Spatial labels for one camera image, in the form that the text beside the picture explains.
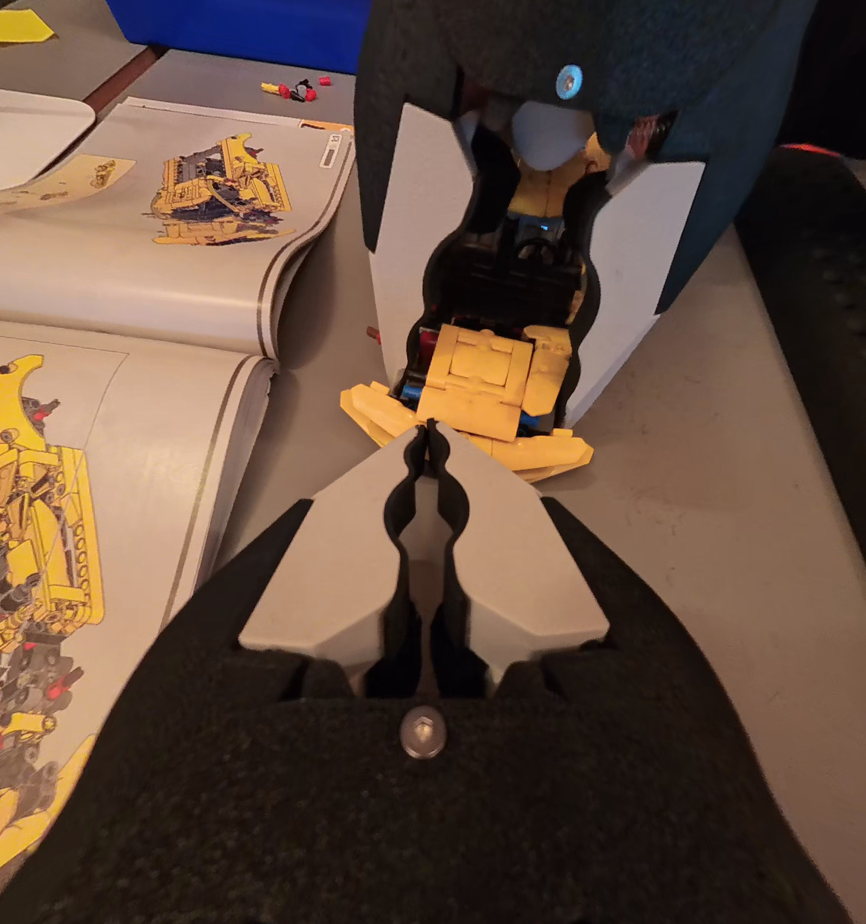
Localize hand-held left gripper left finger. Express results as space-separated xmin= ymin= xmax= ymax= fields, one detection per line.
xmin=238 ymin=426 xmax=430 ymax=697

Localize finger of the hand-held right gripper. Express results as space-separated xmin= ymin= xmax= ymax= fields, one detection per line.
xmin=367 ymin=101 xmax=481 ymax=389
xmin=564 ymin=160 xmax=708 ymax=427

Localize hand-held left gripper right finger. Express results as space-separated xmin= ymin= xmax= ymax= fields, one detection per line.
xmin=432 ymin=421 xmax=611 ymax=684

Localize yellow brick car model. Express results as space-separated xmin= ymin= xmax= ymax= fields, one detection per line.
xmin=339 ymin=133 xmax=596 ymax=486

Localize grey desk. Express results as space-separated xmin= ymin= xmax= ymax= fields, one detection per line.
xmin=0 ymin=0 xmax=866 ymax=924

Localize scattered red brick pins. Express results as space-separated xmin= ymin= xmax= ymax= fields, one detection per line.
xmin=260 ymin=74 xmax=333 ymax=103

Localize blue plastic bin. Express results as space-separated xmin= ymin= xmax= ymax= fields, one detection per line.
xmin=104 ymin=0 xmax=374 ymax=77

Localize open instruction booklet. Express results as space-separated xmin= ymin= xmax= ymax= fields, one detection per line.
xmin=0 ymin=96 xmax=359 ymax=889

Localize white lamp base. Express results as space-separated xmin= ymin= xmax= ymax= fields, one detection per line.
xmin=0 ymin=85 xmax=97 ymax=196

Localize yellow paper slip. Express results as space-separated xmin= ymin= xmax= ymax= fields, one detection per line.
xmin=0 ymin=6 xmax=59 ymax=53

